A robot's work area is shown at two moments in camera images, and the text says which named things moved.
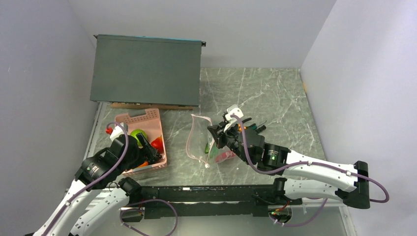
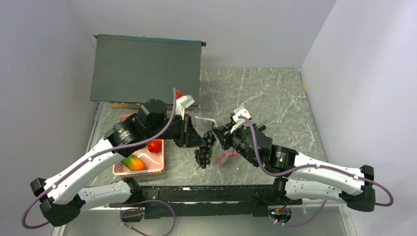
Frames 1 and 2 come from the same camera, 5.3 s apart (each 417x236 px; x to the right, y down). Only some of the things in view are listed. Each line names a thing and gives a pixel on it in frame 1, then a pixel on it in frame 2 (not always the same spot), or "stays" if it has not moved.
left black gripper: (144, 154) to (188, 135)
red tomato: (158, 143) stays
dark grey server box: (146, 70) stays
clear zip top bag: (200, 139) to (219, 155)
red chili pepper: (225, 155) stays
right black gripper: (219, 134) stays
